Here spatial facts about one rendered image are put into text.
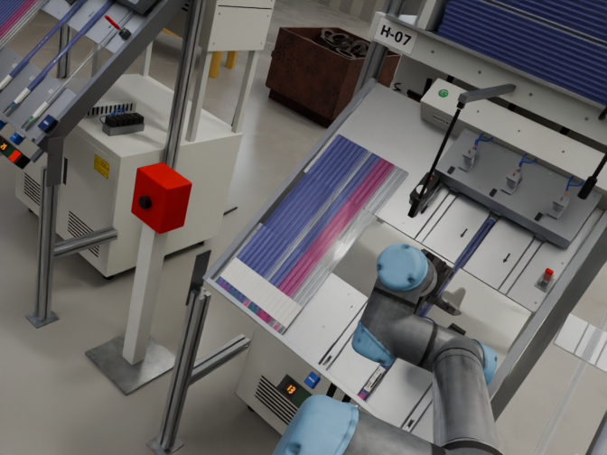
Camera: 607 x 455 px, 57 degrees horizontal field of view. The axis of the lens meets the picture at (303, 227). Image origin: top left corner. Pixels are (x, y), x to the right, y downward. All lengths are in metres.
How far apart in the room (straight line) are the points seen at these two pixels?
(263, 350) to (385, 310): 1.00
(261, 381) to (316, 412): 1.39
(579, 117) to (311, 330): 0.76
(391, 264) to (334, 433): 0.40
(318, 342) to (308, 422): 0.77
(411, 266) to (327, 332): 0.47
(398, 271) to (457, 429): 0.29
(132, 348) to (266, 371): 0.50
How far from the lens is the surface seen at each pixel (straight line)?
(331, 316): 1.30
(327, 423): 0.53
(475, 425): 0.69
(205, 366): 1.75
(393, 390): 1.25
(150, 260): 1.82
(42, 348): 2.21
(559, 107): 1.39
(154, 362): 2.16
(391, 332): 0.89
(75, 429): 1.98
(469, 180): 1.34
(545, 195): 1.34
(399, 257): 0.88
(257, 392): 1.96
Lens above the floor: 1.58
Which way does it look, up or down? 30 degrees down
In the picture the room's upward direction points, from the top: 18 degrees clockwise
